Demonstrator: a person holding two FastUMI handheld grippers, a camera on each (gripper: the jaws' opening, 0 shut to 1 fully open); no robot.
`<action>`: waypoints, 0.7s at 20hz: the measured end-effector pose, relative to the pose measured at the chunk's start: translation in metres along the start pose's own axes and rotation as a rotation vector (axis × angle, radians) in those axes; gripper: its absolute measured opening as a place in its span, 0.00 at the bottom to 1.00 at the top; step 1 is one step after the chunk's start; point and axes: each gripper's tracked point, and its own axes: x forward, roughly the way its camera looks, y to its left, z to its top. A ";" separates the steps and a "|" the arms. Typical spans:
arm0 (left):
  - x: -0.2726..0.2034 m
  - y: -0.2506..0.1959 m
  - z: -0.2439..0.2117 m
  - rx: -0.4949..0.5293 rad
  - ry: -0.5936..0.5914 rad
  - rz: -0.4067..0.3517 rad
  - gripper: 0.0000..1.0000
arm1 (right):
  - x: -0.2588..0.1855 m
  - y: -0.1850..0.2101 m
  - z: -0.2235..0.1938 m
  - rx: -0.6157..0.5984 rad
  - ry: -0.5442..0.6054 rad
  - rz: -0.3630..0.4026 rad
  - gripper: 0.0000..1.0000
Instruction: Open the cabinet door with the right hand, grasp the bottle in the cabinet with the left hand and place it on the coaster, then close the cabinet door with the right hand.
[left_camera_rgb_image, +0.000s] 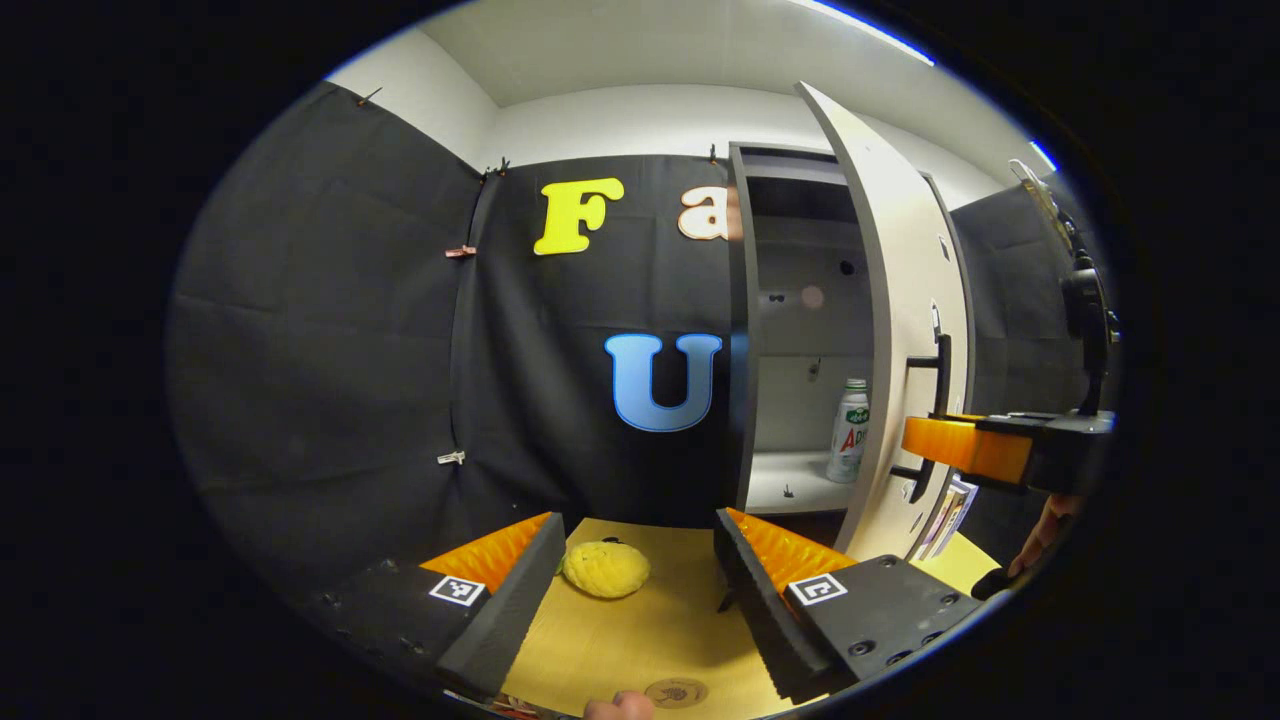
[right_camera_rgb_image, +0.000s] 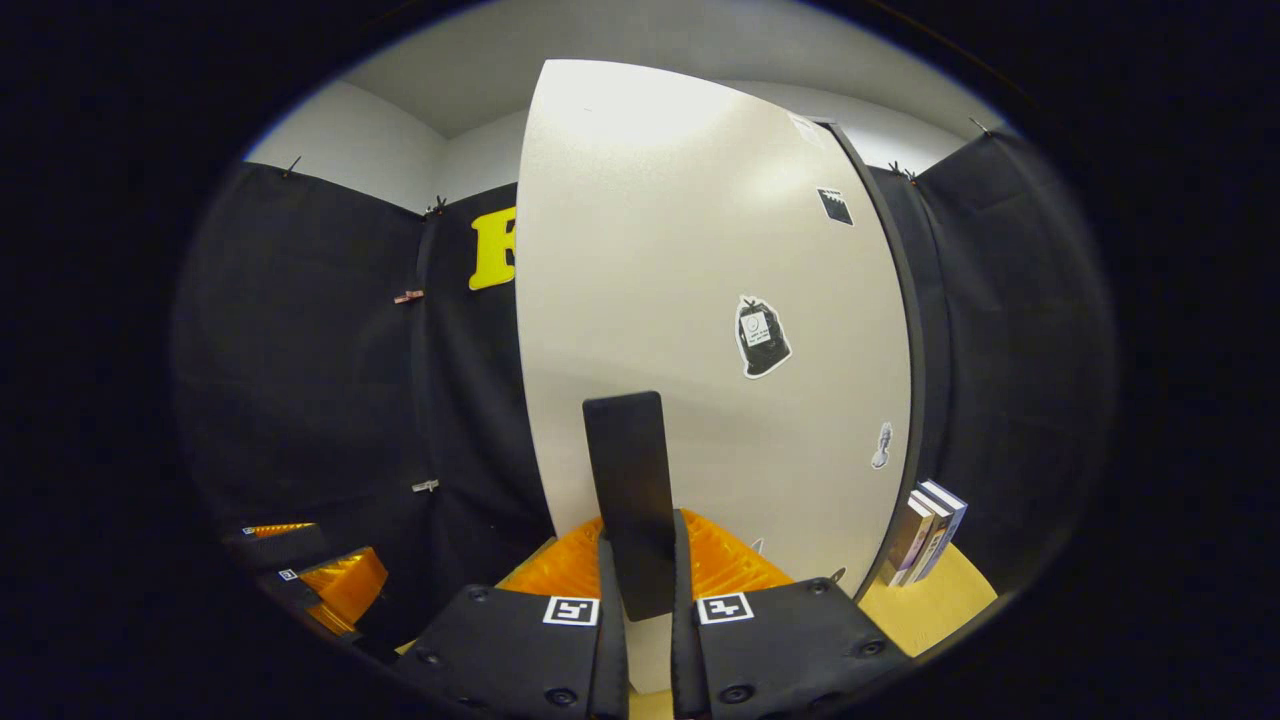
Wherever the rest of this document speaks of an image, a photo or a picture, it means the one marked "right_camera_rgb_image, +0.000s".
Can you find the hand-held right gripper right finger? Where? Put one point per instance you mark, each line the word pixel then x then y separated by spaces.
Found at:
pixel 790 650

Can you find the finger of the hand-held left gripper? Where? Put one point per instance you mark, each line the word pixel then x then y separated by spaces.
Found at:
pixel 300 590
pixel 285 550

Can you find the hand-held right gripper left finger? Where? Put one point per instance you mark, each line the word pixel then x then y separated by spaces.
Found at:
pixel 520 650

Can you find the black backdrop cloth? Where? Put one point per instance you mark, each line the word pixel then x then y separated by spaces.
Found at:
pixel 300 350

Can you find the black binder clip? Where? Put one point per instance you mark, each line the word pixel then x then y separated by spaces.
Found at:
pixel 292 166
pixel 437 209
pixel 903 172
pixel 982 126

